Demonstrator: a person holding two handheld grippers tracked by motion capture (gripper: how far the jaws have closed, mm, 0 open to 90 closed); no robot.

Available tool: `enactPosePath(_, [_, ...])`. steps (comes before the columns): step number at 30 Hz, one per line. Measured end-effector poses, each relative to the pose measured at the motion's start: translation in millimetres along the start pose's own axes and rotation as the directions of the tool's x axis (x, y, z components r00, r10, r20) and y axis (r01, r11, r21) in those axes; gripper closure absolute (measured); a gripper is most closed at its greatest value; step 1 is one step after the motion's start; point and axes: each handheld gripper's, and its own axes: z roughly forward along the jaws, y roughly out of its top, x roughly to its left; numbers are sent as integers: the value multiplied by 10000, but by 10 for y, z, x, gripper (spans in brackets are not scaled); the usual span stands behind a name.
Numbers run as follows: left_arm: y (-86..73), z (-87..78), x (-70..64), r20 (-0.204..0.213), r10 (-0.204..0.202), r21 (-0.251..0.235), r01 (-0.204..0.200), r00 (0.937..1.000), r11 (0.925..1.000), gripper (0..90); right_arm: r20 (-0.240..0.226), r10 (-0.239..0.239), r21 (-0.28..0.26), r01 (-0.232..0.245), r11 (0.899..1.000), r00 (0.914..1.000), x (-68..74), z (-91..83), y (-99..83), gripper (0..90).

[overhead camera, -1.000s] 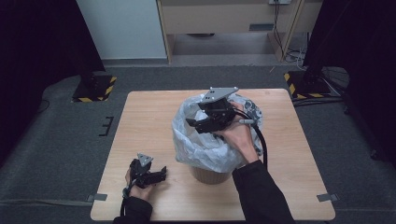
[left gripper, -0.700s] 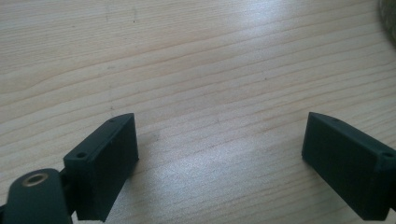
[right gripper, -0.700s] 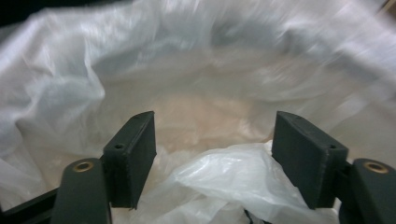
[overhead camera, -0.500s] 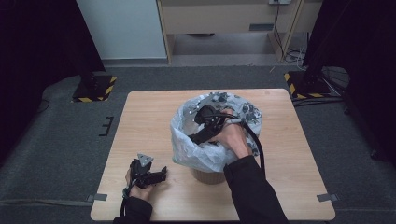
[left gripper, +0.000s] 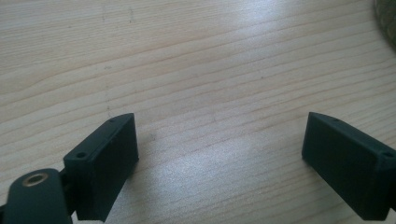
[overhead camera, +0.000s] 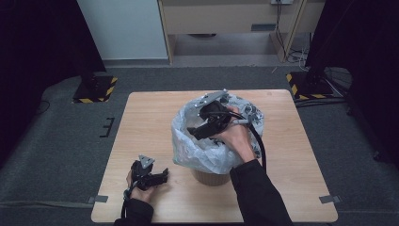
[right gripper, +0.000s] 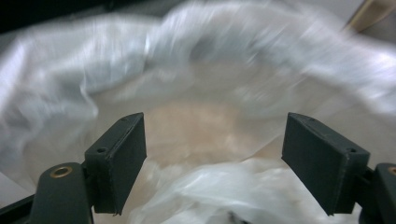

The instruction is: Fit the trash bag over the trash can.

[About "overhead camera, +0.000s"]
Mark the person's left hand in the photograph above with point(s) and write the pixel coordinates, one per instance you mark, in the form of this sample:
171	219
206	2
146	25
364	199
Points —
141	193

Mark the translucent plastic bin bag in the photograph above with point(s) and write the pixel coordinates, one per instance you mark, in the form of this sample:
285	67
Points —
194	153

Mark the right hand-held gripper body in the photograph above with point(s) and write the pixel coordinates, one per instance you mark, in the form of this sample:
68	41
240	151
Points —
213	114

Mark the striped black stand base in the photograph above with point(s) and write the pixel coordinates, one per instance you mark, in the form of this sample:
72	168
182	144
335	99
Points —
95	91
309	88

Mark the light wooden desk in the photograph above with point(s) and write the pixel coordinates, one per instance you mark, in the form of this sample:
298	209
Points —
219	19

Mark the dark curtain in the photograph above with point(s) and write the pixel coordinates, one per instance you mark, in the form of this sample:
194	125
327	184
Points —
367	62
37	62

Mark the grey tape piece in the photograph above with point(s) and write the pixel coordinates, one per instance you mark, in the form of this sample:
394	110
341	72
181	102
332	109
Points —
98	199
330	199

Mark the brown cardboard container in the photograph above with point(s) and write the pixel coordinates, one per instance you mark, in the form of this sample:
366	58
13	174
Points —
210	179

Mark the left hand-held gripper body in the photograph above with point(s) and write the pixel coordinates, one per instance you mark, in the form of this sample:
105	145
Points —
142	174

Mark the person's right hand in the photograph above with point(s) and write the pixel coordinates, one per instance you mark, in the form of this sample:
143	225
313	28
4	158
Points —
236	138

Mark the white panel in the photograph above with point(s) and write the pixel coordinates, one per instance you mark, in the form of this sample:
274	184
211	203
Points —
125	28

